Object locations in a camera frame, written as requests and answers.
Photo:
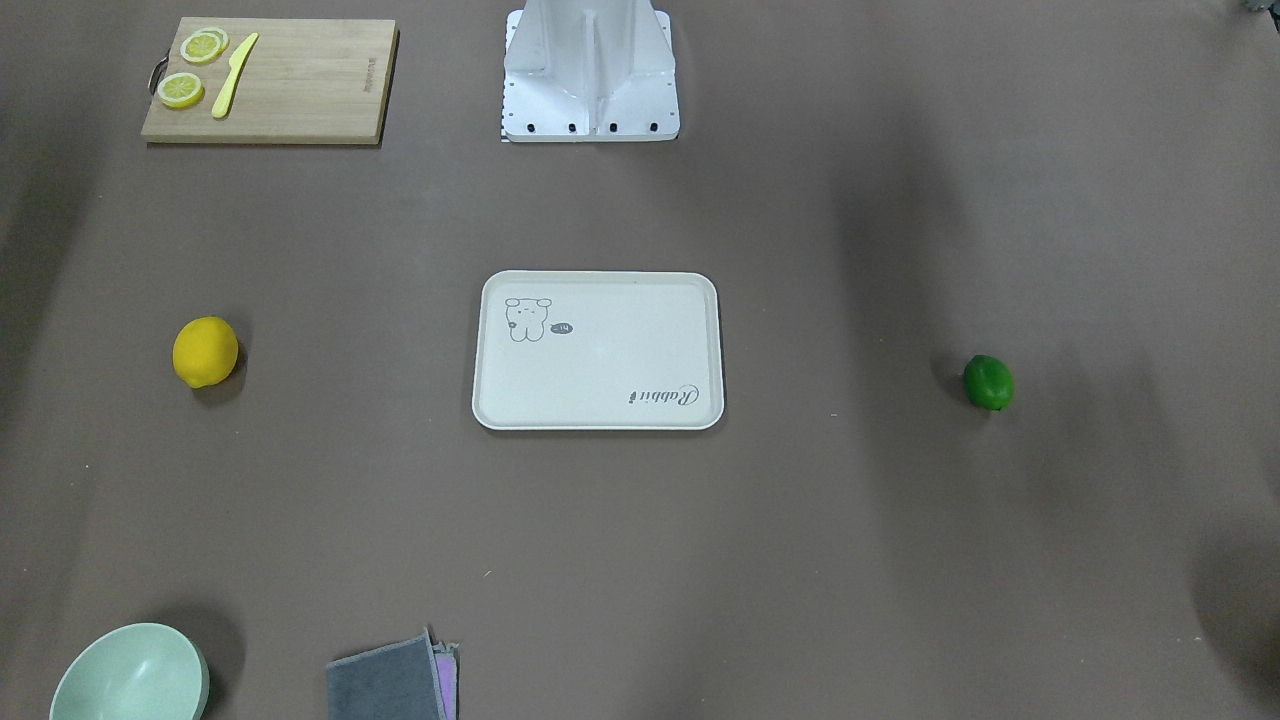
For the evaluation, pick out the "green lime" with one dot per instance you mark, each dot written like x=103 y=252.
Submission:
x=988 y=383

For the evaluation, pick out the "yellow lemon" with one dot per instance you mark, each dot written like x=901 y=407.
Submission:
x=205 y=352

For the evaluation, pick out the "white rabbit tray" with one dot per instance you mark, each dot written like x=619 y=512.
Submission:
x=598 y=351

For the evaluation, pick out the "grey folded cloth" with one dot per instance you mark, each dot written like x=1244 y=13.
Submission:
x=413 y=679

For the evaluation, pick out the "yellow plastic knife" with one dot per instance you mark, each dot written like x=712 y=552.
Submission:
x=225 y=98

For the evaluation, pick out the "lemon slice lower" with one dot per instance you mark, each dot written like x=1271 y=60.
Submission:
x=179 y=90

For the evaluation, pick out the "lemon slice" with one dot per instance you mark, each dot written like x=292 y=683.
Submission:
x=204 y=45
x=179 y=90

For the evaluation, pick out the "wooden cutting board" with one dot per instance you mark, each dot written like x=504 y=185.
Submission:
x=307 y=82

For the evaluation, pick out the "lemon slice upper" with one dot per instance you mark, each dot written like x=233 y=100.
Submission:
x=204 y=45

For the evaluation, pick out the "mint green bowl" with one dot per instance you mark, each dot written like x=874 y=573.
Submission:
x=138 y=671

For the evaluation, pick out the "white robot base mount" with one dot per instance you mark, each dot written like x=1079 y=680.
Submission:
x=589 y=72

